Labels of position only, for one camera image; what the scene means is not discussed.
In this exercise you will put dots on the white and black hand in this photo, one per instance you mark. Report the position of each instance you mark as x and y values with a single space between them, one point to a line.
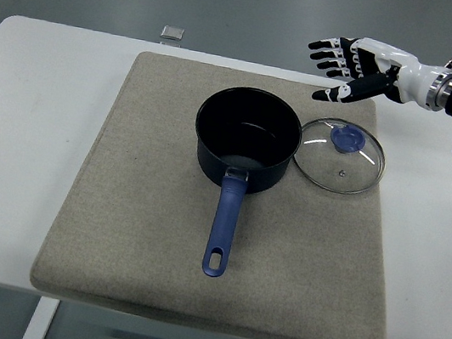
412 78

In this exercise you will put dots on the beige fabric mat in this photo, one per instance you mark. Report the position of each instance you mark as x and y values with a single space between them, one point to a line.
138 207

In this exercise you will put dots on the glass lid with blue knob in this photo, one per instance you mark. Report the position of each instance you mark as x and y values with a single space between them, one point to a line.
347 139

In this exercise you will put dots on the white table leg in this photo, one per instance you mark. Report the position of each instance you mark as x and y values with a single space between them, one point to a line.
39 320

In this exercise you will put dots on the small silver floor plate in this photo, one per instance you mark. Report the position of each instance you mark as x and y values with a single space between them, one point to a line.
172 33

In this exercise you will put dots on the dark blue saucepan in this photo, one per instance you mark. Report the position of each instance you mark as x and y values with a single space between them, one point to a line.
225 221

